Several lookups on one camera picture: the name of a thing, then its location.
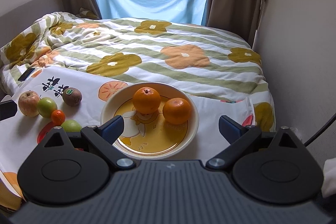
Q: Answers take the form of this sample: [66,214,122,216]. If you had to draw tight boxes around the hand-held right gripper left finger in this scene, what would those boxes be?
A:
[37,115,137,172]

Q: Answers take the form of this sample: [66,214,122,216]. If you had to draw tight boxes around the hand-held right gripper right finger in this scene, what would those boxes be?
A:
[206,115,305,170]

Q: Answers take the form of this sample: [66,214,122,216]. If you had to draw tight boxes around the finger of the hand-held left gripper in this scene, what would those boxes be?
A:
[0,100,18,121]

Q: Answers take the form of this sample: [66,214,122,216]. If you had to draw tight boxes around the yellow-red apple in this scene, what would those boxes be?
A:
[18,91,41,117]

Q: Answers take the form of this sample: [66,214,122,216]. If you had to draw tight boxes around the white and yellow bowl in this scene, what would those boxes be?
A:
[100,82,199,159]

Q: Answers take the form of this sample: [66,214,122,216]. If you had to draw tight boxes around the green apple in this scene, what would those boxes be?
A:
[37,97,58,119]
[60,119,83,133]

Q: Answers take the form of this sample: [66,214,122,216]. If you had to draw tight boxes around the red tomatoes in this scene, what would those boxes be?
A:
[51,109,66,126]

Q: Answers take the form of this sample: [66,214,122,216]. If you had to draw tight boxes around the brown kiwi with green sticker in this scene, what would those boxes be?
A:
[62,87,83,107]

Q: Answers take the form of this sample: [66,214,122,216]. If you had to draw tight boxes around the black smartphone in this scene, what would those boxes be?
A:
[17,68,36,82]

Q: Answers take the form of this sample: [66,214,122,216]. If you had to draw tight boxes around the large orange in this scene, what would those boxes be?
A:
[162,98,192,125]
[132,87,161,114]

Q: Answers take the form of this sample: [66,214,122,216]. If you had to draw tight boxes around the white printed cloth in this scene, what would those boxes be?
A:
[0,66,255,214]

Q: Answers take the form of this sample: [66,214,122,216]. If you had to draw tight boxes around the floral striped blanket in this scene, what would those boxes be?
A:
[0,12,276,132]

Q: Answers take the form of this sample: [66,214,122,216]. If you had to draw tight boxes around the beige bed headboard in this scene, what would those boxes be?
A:
[0,0,65,27]

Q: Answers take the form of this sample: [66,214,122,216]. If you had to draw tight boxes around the floral pillow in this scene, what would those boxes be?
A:
[76,7,101,20]

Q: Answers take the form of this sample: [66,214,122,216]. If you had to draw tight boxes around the black cable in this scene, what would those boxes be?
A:
[304,112,336,147]

